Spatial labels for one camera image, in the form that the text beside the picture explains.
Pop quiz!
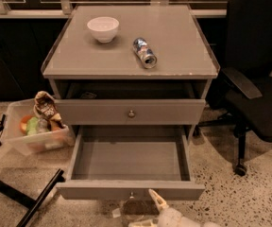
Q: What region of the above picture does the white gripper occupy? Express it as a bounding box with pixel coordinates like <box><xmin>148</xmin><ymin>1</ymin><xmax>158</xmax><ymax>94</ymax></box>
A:
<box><xmin>128</xmin><ymin>189</ymin><xmax>221</xmax><ymax>227</ymax></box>

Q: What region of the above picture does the brown snack bag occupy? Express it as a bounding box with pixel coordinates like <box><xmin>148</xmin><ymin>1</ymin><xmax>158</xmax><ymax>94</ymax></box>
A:
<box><xmin>33</xmin><ymin>91</ymin><xmax>65</xmax><ymax>130</ymax></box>

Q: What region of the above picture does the blue silver soda can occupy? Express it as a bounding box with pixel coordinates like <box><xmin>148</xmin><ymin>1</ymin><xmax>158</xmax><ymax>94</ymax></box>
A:
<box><xmin>133</xmin><ymin>37</ymin><xmax>157</xmax><ymax>69</ymax></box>

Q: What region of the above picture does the black metal stand frame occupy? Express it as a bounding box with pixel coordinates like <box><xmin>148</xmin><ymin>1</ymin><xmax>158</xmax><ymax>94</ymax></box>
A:
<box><xmin>0</xmin><ymin>112</ymin><xmax>65</xmax><ymax>227</ymax></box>

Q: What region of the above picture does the clear plastic storage bin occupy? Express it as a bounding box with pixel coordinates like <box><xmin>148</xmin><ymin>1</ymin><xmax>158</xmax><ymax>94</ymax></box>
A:
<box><xmin>2</xmin><ymin>99</ymin><xmax>75</xmax><ymax>155</ymax></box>

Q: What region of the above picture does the white ceramic bowl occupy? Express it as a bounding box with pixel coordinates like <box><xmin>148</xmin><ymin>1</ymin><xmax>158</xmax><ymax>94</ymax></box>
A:
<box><xmin>87</xmin><ymin>17</ymin><xmax>119</xmax><ymax>44</ymax></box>

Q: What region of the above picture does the orange fruit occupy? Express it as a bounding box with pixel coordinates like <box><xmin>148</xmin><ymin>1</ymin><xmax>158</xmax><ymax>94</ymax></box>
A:
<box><xmin>20</xmin><ymin>114</ymin><xmax>32</xmax><ymax>134</ymax></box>

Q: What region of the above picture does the black office chair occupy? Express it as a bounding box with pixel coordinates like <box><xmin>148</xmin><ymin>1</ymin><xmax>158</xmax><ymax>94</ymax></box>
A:
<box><xmin>200</xmin><ymin>0</ymin><xmax>272</xmax><ymax>176</ymax></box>

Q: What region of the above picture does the green apple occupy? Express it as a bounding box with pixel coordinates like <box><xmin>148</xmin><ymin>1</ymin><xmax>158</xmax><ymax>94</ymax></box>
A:
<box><xmin>26</xmin><ymin>117</ymin><xmax>39</xmax><ymax>135</ymax></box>

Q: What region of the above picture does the grey drawer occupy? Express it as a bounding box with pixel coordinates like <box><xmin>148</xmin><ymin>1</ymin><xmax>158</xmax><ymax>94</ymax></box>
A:
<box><xmin>57</xmin><ymin>126</ymin><xmax>205</xmax><ymax>201</ymax></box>
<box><xmin>56</xmin><ymin>80</ymin><xmax>205</xmax><ymax>125</ymax></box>

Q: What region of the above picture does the grey top drawer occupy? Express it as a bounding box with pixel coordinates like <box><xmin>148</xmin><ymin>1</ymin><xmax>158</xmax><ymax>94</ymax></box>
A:
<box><xmin>56</xmin><ymin>80</ymin><xmax>205</xmax><ymax>125</ymax></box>

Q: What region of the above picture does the grey drawer cabinet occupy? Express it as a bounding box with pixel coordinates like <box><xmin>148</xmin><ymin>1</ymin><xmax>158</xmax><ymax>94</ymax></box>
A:
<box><xmin>41</xmin><ymin>4</ymin><xmax>221</xmax><ymax>137</ymax></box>

